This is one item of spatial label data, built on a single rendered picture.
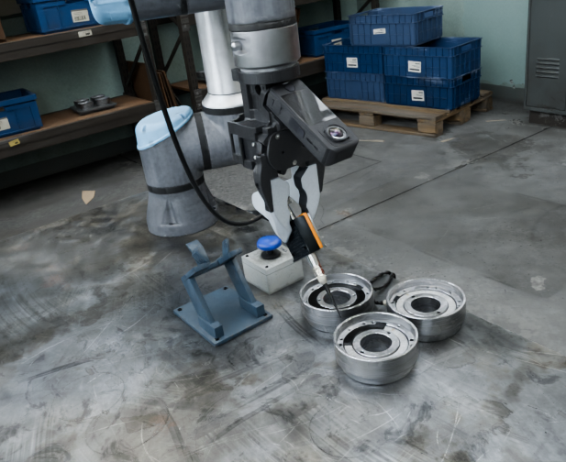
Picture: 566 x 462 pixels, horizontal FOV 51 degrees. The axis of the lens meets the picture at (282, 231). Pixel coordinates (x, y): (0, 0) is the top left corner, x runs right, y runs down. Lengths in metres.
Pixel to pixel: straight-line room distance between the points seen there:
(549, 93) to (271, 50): 3.83
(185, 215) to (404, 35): 3.50
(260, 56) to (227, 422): 0.41
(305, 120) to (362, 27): 4.10
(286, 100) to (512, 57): 4.50
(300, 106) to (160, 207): 0.60
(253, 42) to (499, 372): 0.48
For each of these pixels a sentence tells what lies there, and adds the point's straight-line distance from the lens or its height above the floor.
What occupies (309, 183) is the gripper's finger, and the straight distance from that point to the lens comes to 0.73.
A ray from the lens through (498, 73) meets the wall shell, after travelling 5.22.
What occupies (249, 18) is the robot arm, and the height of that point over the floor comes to 1.23.
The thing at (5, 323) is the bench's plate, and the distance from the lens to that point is 1.08.
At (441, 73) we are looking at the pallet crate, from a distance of 4.40.
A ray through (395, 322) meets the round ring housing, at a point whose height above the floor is 0.83.
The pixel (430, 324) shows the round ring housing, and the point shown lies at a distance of 0.80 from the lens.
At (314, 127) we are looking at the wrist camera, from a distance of 0.64.
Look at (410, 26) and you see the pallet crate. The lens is 4.50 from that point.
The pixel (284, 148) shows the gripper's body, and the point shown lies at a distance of 0.69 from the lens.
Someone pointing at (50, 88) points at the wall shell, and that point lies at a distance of 4.72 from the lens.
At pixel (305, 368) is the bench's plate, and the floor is 0.80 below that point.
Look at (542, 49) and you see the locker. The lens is 4.39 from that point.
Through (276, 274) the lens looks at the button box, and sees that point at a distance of 0.94.
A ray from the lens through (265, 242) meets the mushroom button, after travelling 0.95.
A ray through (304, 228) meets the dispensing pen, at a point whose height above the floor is 0.98.
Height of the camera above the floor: 1.28
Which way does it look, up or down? 25 degrees down
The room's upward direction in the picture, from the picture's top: 8 degrees counter-clockwise
